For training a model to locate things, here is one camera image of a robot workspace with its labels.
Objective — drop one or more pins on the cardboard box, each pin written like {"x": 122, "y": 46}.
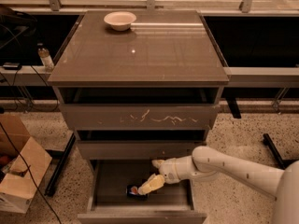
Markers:
{"x": 27, "y": 163}

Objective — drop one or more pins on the grey drawer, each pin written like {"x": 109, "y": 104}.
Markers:
{"x": 139, "y": 145}
{"x": 110, "y": 204}
{"x": 138, "y": 108}

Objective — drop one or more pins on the bottom grey drawer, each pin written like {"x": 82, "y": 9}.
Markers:
{"x": 110, "y": 204}

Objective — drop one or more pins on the black right floor bar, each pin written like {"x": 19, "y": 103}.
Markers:
{"x": 282, "y": 164}

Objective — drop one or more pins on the top grey drawer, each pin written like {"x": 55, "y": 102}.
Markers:
{"x": 138, "y": 108}

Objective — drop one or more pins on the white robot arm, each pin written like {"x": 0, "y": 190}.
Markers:
{"x": 204, "y": 162}

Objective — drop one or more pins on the black monitor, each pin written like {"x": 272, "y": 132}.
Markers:
{"x": 14, "y": 24}

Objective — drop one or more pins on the white bowl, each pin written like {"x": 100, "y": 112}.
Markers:
{"x": 120, "y": 21}

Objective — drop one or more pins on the grey drawer cabinet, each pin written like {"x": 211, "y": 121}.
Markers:
{"x": 162, "y": 49}

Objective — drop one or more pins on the black left floor bar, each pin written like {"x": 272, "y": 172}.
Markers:
{"x": 61, "y": 157}

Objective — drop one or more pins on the middle grey drawer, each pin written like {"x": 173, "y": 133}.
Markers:
{"x": 139, "y": 145}

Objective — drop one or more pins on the black floor bar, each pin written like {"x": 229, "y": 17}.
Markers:
{"x": 61, "y": 157}
{"x": 282, "y": 164}

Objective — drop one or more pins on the blue pepsi can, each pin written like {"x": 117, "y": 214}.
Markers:
{"x": 131, "y": 192}

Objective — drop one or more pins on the small black device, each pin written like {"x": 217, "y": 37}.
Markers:
{"x": 12, "y": 66}

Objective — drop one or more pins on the small clear bottle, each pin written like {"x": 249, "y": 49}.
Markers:
{"x": 45, "y": 57}

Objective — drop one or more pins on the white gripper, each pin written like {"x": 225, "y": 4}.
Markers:
{"x": 168, "y": 170}

